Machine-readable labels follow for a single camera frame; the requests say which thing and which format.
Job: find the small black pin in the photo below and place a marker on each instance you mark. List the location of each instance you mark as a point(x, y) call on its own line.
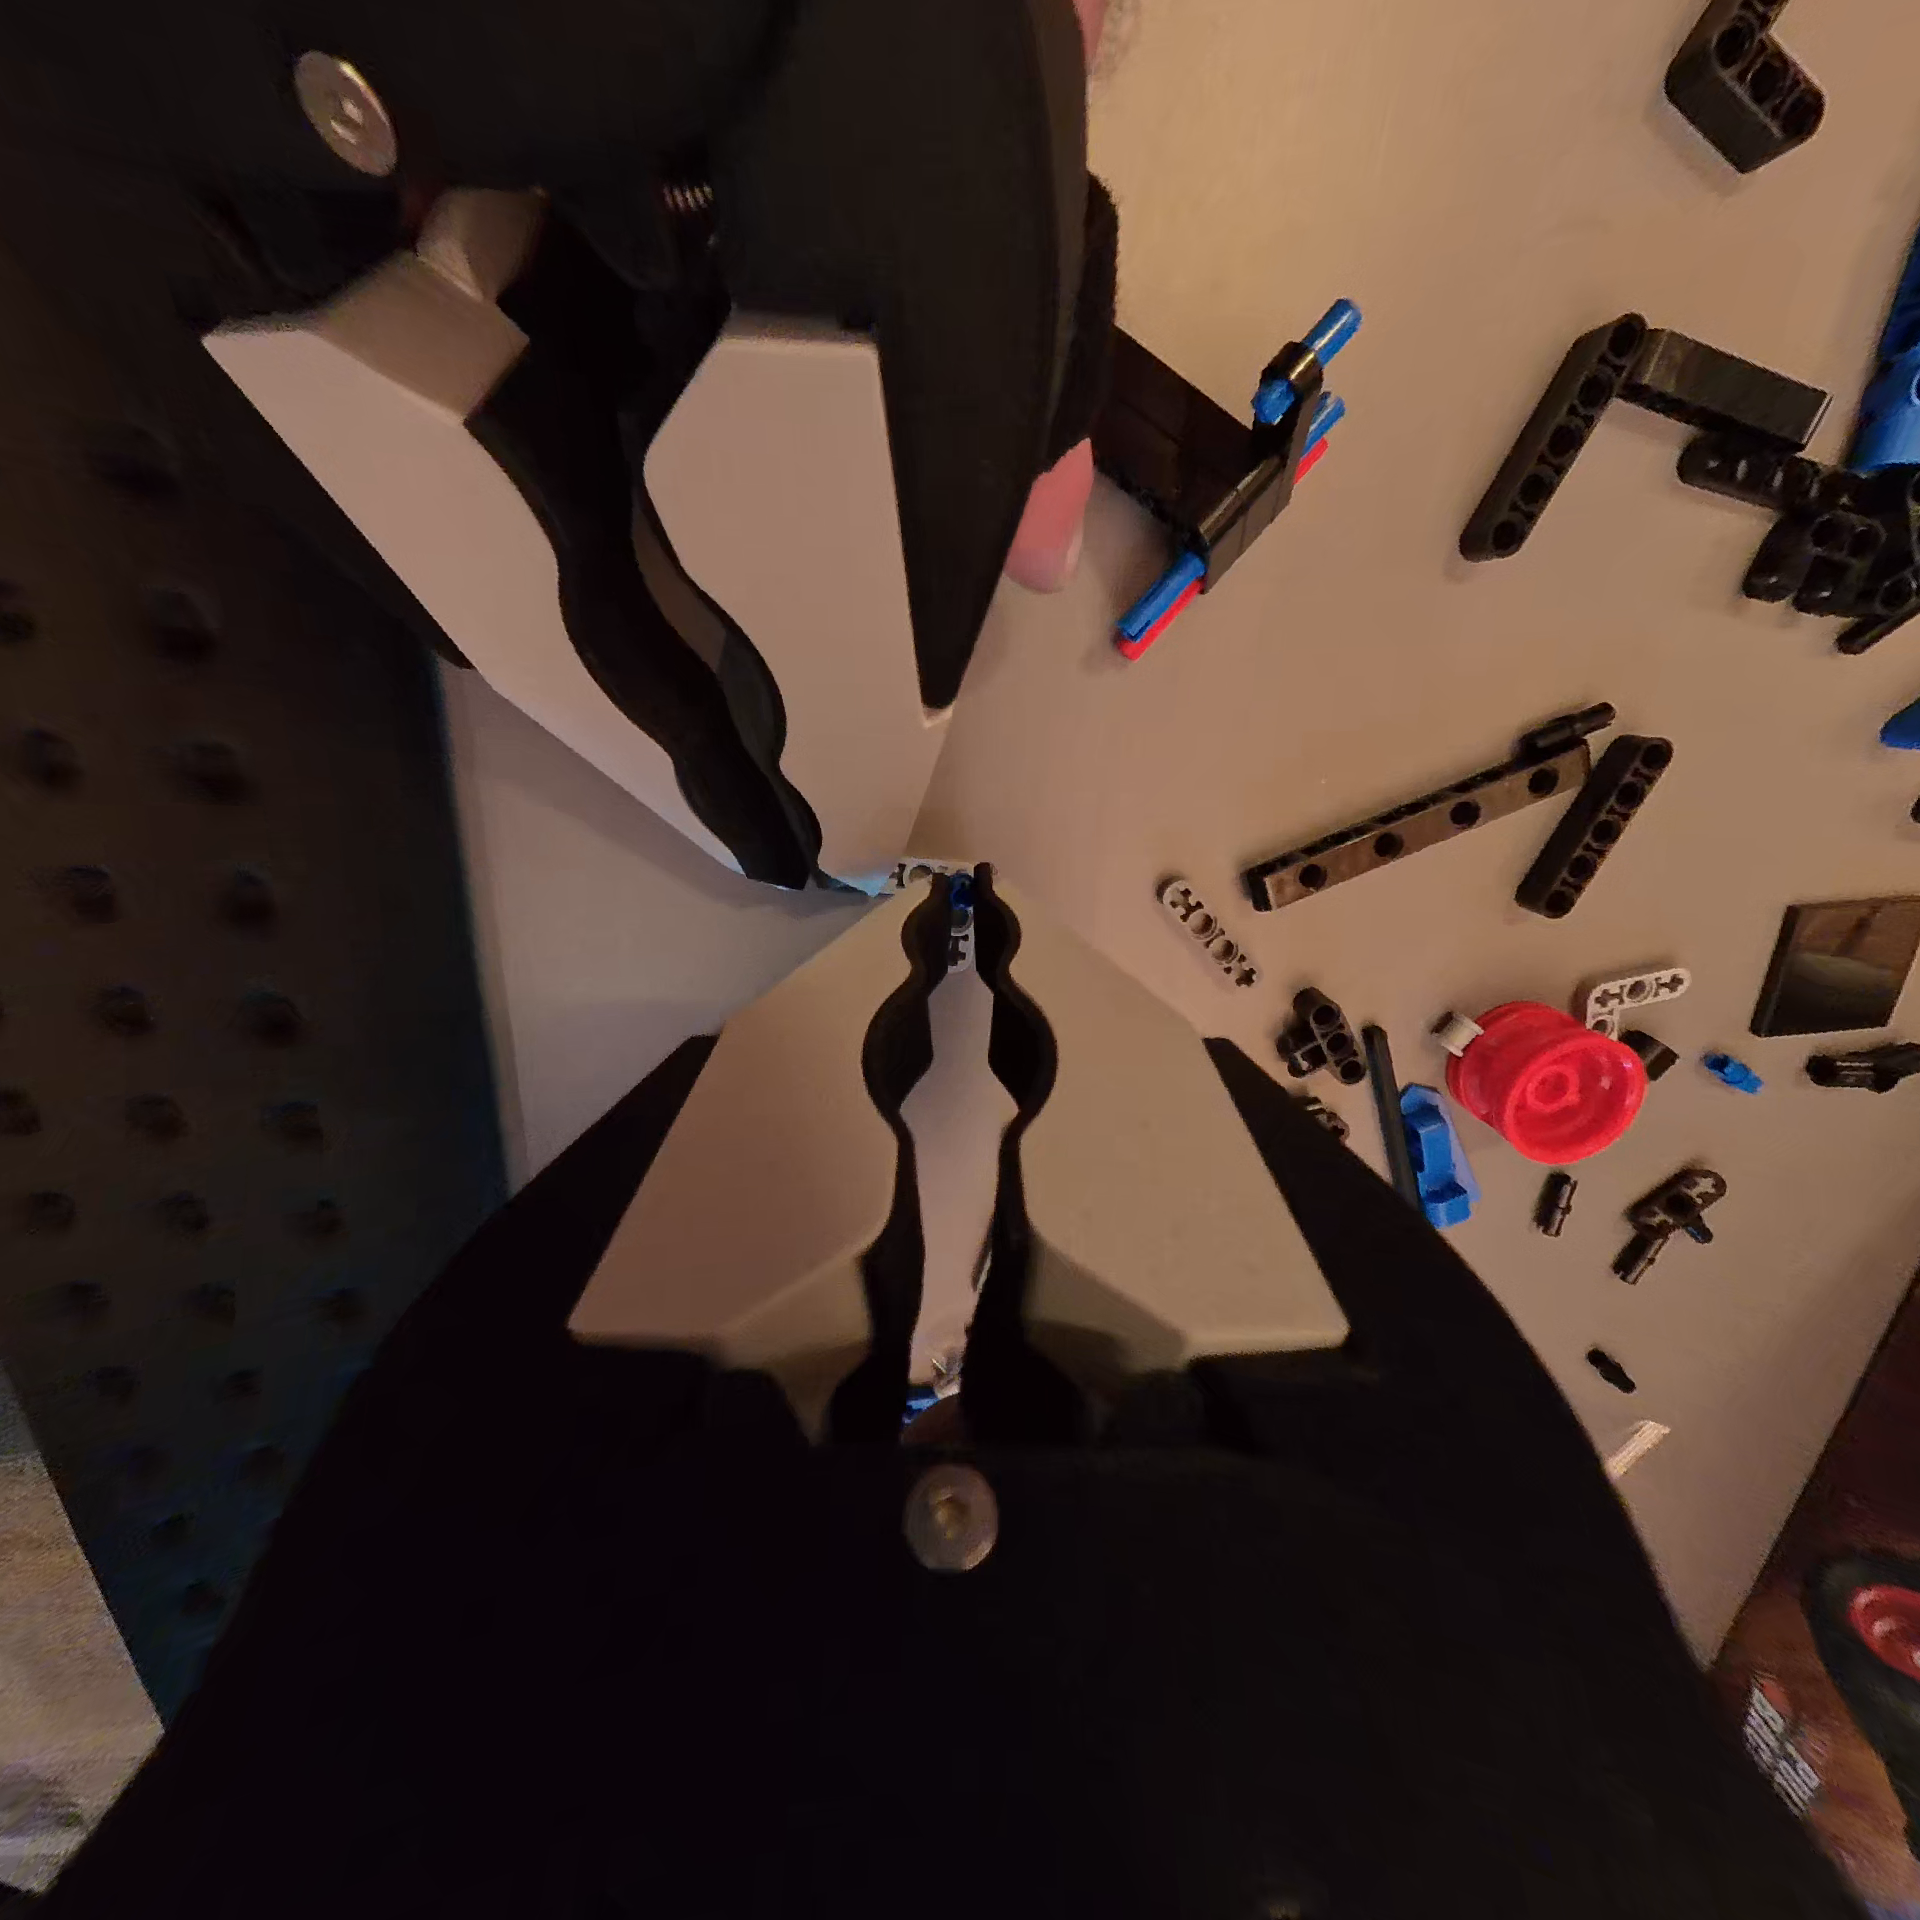
point(1611, 1369)
point(1557, 1202)

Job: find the short black beam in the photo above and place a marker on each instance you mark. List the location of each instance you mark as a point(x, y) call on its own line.
point(1170, 430)
point(1599, 824)

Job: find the toy truck set box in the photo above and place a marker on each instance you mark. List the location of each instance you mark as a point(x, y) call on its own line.
point(1845, 1652)

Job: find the black flat panel tile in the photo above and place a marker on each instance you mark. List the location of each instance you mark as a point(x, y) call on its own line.
point(1838, 967)

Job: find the black perforated connector brick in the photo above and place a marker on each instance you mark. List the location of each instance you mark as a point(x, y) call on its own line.
point(1831, 540)

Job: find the small beam and pins assembly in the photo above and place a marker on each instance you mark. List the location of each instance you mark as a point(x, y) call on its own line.
point(1291, 382)

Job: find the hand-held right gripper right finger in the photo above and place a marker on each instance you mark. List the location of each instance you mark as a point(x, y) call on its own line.
point(1187, 1200)

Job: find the small blue pin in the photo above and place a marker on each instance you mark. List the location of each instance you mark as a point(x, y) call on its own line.
point(952, 908)

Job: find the small Lego axle assembly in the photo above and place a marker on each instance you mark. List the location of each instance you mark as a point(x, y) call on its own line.
point(1268, 481)

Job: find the tiny blue pin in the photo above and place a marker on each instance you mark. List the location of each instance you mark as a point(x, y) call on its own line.
point(1732, 1071)

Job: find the long black axle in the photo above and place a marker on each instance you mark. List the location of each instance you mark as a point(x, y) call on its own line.
point(1389, 1113)

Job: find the black angular brick cluster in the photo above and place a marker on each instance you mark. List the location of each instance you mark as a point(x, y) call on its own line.
point(1652, 1054)

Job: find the black cross-hole connector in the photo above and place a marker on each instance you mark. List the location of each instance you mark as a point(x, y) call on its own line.
point(1674, 1217)

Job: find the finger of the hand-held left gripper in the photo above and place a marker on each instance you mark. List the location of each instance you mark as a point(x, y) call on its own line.
point(405, 453)
point(811, 525)

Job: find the blue curved brick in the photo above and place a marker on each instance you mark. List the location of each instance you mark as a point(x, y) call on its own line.
point(1440, 1155)

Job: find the red wheel hub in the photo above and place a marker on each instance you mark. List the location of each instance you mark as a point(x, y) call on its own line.
point(1547, 1079)

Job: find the grey desk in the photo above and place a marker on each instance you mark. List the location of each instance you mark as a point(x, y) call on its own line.
point(1350, 226)

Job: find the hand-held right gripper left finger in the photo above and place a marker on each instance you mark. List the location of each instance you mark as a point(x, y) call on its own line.
point(721, 1200)

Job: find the small black connector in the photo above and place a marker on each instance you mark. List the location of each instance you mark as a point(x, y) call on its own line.
point(1322, 1038)
point(1858, 1065)

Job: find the light grey thin beam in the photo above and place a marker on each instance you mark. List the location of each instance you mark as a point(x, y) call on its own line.
point(1210, 933)

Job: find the person's left hand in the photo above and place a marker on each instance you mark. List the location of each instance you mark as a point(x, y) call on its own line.
point(1049, 517)

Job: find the long black beam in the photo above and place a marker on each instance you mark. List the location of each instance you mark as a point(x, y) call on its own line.
point(1424, 824)

